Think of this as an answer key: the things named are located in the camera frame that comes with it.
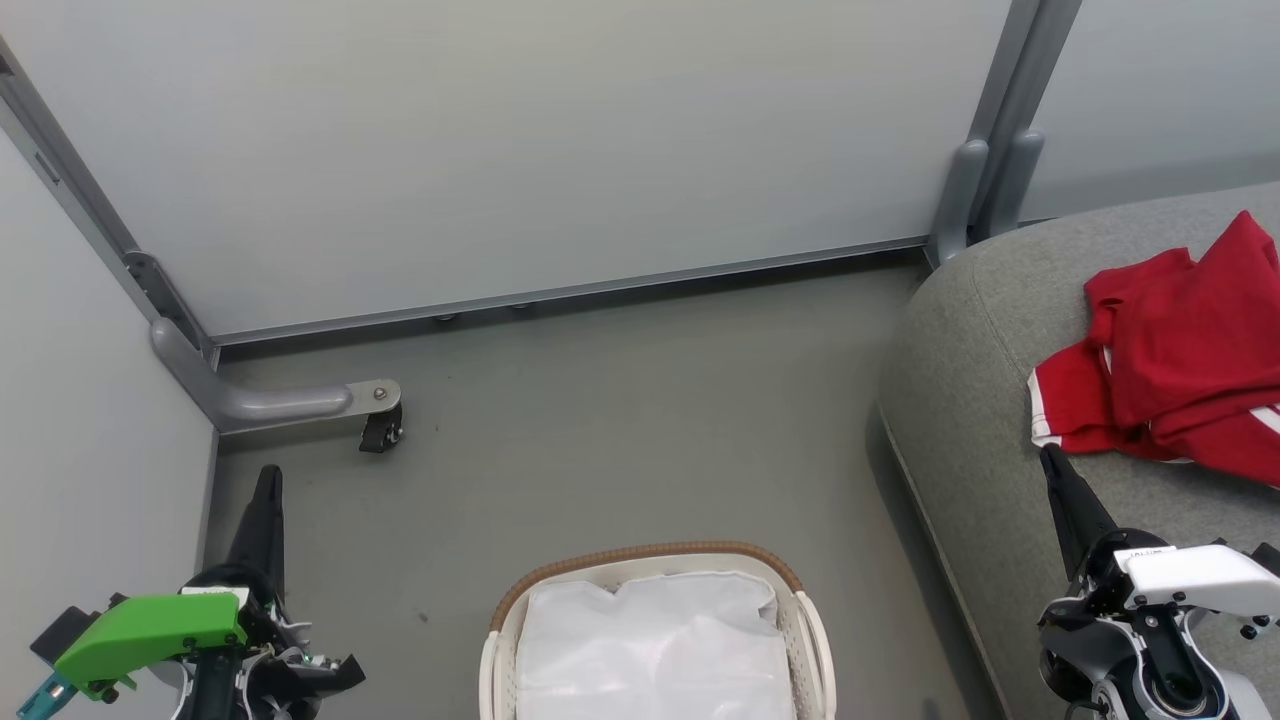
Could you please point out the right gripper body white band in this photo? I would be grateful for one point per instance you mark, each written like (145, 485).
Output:
(1190, 585)

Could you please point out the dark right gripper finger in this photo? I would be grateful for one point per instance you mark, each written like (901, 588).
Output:
(1080, 520)
(1266, 560)

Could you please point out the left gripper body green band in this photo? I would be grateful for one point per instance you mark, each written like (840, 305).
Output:
(150, 630)

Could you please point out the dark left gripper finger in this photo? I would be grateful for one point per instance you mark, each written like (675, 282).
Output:
(330, 675)
(262, 530)

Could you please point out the red and white sports jersey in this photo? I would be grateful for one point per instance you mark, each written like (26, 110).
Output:
(1190, 350)

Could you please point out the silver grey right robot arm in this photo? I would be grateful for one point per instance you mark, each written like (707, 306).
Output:
(1170, 695)

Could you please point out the white laundry basket brown rim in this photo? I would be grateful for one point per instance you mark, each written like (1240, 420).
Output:
(815, 640)

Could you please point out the white cloth basket liner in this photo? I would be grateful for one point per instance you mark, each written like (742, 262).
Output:
(650, 650)

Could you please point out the grey partition foot bar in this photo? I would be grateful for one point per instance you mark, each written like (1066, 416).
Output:
(270, 402)

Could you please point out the grey fabric sofa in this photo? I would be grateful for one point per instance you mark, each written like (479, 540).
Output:
(970, 450)

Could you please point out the black caster wheel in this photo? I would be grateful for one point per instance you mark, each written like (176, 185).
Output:
(381, 430)

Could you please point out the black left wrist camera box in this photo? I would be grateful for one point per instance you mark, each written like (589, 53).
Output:
(65, 632)

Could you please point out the grey slanted partition frame post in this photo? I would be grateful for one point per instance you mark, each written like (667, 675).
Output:
(90, 210)

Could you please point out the grey partition bottom rail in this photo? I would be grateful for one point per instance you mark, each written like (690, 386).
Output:
(570, 292)

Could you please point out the grey upright partition frame post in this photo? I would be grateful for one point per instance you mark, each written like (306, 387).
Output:
(1030, 70)

